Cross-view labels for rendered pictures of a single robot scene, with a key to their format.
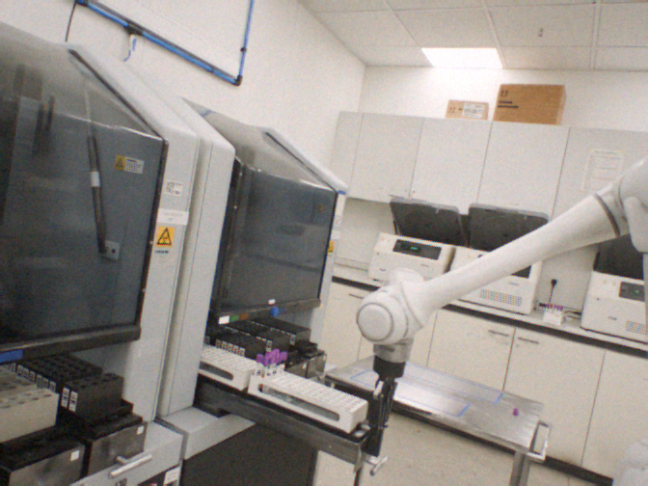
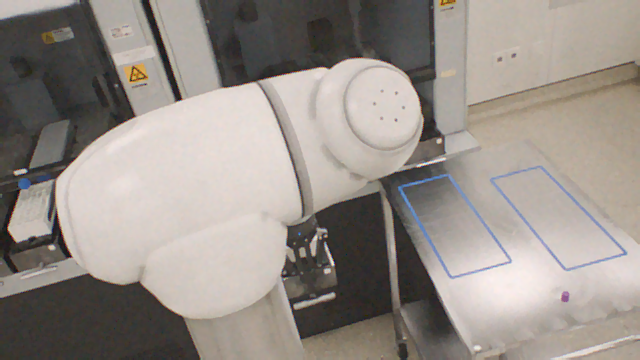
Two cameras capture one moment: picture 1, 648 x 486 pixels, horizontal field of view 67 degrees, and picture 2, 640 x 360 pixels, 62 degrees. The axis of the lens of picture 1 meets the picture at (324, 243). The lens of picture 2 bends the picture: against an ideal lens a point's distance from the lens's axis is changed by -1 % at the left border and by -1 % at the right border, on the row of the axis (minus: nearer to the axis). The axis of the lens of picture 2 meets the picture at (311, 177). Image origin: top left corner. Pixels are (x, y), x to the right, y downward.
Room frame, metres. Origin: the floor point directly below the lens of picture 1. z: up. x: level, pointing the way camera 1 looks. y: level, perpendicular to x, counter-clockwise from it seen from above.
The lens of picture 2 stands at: (0.71, -0.95, 1.72)
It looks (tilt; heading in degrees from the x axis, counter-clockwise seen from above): 36 degrees down; 56
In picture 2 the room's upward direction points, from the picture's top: 11 degrees counter-clockwise
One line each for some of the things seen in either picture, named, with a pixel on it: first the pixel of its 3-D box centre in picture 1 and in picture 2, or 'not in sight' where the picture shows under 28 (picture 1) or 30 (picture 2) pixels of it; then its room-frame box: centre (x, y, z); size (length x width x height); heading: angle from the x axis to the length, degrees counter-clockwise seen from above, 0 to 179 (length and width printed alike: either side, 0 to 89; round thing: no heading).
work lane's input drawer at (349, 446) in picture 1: (258, 402); (282, 201); (1.30, 0.10, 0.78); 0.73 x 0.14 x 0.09; 63
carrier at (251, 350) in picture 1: (252, 352); not in sight; (1.50, 0.16, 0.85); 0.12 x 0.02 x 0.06; 154
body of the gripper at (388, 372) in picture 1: (387, 376); (297, 229); (1.14, -0.20, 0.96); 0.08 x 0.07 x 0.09; 153
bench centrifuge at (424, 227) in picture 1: (421, 244); not in sight; (3.78, -0.74, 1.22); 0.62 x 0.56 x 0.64; 151
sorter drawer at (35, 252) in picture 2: not in sight; (53, 190); (0.83, 0.75, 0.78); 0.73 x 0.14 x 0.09; 63
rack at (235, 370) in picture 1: (210, 363); not in sight; (1.38, 0.26, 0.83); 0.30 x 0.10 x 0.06; 63
